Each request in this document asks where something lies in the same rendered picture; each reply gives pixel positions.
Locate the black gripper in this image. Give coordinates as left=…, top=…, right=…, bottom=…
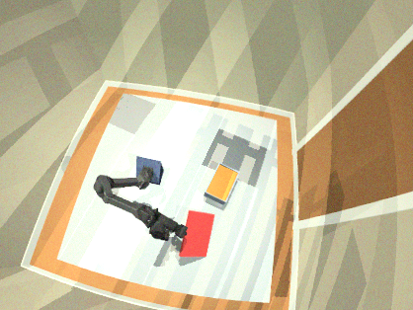
left=164, top=216, right=188, bottom=239

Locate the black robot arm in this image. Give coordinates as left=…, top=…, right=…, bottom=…
left=93, top=166, right=171, bottom=241

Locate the red lid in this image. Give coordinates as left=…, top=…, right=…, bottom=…
left=179, top=210, right=215, bottom=257

